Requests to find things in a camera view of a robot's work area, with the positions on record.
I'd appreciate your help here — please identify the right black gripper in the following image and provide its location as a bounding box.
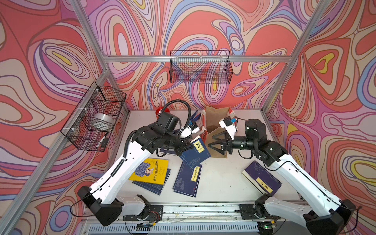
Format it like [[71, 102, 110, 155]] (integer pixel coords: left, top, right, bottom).
[[208, 130, 256, 156]]

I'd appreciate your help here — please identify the blue book yellow label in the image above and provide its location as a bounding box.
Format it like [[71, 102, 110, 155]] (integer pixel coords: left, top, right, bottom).
[[180, 136, 211, 169], [172, 162, 202, 197]]

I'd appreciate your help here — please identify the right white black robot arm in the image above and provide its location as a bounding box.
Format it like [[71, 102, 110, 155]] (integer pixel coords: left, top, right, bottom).
[[209, 117, 358, 235]]

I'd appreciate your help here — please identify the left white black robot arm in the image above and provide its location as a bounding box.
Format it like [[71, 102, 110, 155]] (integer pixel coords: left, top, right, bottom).
[[77, 112, 194, 227]]

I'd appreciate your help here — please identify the bottom dark blue book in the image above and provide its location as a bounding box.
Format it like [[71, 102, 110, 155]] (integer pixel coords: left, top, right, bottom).
[[157, 148, 177, 157]]

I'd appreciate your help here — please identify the yellow cover book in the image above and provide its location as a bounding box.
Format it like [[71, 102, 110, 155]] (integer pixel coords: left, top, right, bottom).
[[129, 158, 169, 185]]

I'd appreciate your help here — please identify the red pen holder cup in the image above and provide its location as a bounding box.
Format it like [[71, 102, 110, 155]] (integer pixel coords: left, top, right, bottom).
[[155, 106, 170, 118]]

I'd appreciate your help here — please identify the blue book under yellow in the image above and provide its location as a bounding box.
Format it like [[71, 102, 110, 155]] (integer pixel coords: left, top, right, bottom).
[[132, 168, 171, 195]]

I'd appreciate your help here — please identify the purple book yellow label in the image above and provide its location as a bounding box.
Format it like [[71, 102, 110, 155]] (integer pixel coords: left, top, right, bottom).
[[242, 161, 282, 196]]

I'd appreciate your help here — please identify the white marker in basket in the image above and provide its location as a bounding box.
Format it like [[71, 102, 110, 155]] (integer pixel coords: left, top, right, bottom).
[[96, 132, 109, 148]]

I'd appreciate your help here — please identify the silver tape roll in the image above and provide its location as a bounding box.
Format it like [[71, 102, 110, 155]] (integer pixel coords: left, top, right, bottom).
[[89, 113, 115, 132]]

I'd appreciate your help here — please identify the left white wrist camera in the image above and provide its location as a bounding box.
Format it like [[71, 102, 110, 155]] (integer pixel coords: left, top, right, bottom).
[[178, 124, 199, 140]]

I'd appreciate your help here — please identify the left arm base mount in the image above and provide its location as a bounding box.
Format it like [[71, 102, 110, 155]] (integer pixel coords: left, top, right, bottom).
[[122, 194, 164, 223]]

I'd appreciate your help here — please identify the back black wire basket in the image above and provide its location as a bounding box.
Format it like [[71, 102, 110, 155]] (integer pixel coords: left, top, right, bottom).
[[169, 49, 233, 84]]

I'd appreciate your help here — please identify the black wire basket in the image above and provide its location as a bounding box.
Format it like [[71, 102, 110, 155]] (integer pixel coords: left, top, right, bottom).
[[60, 81, 126, 152], [169, 49, 233, 84]]

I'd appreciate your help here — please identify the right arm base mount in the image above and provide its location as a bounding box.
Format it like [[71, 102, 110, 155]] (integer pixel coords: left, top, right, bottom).
[[235, 194, 281, 220]]

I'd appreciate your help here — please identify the left black wire basket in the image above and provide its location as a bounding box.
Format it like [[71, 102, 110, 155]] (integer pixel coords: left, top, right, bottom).
[[60, 81, 126, 152]]

